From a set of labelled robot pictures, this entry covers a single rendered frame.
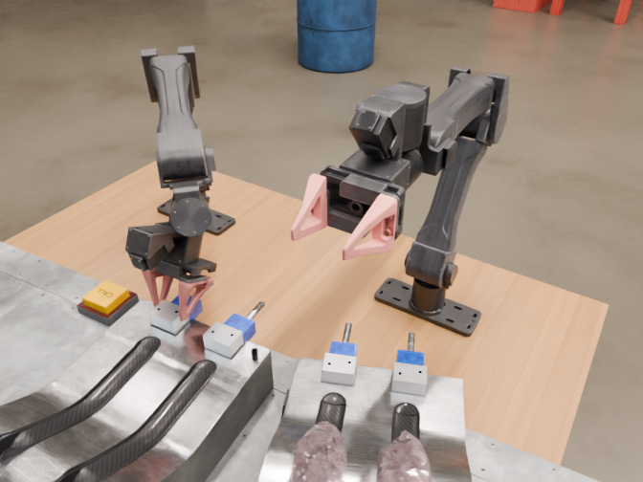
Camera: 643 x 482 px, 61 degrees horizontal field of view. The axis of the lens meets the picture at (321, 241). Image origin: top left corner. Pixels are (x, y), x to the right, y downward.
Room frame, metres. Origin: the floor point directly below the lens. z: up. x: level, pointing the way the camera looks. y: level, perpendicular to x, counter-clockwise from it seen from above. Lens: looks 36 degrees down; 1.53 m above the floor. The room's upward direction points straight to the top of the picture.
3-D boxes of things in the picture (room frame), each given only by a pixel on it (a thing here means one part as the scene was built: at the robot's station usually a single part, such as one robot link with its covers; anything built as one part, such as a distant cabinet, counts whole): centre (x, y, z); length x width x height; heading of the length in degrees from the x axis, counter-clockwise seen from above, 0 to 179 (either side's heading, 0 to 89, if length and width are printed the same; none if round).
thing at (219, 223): (1.11, 0.30, 0.84); 0.20 x 0.07 x 0.08; 58
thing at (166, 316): (0.70, 0.23, 0.89); 0.13 x 0.05 x 0.05; 153
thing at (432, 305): (0.79, -0.20, 0.84); 0.20 x 0.07 x 0.08; 58
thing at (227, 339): (0.65, 0.13, 0.89); 0.13 x 0.05 x 0.05; 152
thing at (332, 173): (0.56, -0.06, 1.20); 0.10 x 0.07 x 0.07; 58
